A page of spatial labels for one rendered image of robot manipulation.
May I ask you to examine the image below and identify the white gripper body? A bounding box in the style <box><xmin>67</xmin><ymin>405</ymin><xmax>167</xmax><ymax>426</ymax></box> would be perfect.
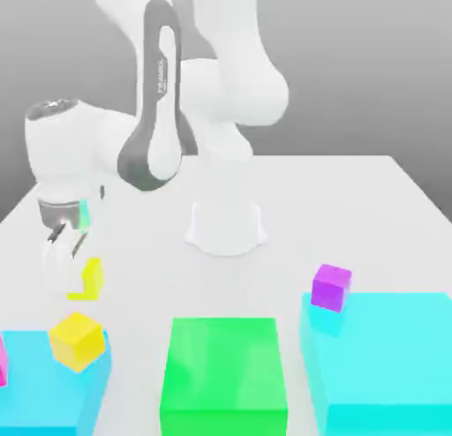
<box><xmin>40</xmin><ymin>226</ymin><xmax>89</xmax><ymax>297</ymax></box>

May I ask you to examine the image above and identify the small lime yellow cube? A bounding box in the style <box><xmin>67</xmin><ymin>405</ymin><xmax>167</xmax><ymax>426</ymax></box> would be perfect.
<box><xmin>66</xmin><ymin>257</ymin><xmax>105</xmax><ymax>302</ymax></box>

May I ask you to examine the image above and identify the small purple cube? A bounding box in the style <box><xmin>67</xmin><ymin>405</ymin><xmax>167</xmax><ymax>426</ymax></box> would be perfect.
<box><xmin>311</xmin><ymin>263</ymin><xmax>353</xmax><ymax>314</ymax></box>

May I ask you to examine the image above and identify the large cyan box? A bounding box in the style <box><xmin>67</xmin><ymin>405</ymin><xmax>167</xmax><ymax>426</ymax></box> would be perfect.
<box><xmin>0</xmin><ymin>329</ymin><xmax>113</xmax><ymax>436</ymax></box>
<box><xmin>298</xmin><ymin>291</ymin><xmax>452</xmax><ymax>436</ymax></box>

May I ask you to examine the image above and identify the large green box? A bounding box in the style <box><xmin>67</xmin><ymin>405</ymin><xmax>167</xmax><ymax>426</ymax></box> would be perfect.
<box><xmin>159</xmin><ymin>317</ymin><xmax>290</xmax><ymax>436</ymax></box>

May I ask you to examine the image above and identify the small pink cube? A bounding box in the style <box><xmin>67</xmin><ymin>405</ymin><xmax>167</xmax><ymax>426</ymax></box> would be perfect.
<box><xmin>0</xmin><ymin>335</ymin><xmax>9</xmax><ymax>388</ymax></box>

